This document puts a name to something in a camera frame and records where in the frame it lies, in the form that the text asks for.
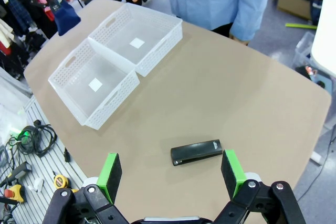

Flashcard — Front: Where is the black cable bundle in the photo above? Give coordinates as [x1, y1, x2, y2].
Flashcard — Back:
[4, 120, 58, 158]

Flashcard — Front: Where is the person's left hand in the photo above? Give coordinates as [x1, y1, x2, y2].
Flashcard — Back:
[228, 33, 250, 47]

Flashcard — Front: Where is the yellow emergency stop box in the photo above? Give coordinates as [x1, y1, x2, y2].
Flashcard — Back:
[1, 184, 26, 204]

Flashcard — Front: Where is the navy Campus pencil pouch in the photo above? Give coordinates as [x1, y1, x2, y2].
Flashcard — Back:
[54, 0, 81, 37]

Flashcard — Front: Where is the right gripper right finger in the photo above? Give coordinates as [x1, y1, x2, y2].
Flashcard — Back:
[214, 149, 307, 224]

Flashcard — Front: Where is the left forearm in blue sleeve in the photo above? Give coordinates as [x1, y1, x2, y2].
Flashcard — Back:
[230, 0, 277, 41]

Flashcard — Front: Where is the white perforated plastic basket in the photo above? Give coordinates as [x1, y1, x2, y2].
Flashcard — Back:
[48, 37, 141, 131]
[88, 2, 184, 78]

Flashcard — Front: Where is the dark plaid garment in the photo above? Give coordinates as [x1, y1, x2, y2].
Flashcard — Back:
[0, 0, 35, 36]

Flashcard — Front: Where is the green strip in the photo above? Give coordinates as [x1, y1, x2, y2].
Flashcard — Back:
[285, 22, 318, 30]

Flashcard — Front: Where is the white ribbed platform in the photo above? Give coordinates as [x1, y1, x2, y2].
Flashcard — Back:
[0, 95, 90, 224]

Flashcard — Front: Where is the clear plastic bin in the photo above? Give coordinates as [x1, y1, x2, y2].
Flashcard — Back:
[292, 31, 316, 74]

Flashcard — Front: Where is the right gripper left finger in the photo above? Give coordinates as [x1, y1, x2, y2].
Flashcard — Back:
[45, 152, 132, 224]

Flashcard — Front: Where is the black stapler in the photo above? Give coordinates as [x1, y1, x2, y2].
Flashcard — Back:
[170, 139, 223, 167]

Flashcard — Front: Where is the cardboard box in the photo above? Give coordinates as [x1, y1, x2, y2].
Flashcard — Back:
[275, 0, 313, 20]

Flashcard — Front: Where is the black hand tool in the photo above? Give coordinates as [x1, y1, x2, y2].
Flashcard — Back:
[0, 161, 33, 187]

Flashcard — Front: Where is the small white clip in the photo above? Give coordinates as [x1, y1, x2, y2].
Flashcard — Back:
[28, 177, 45, 193]

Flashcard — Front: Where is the yellow tape measure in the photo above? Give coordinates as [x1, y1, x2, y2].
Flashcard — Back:
[53, 173, 70, 189]

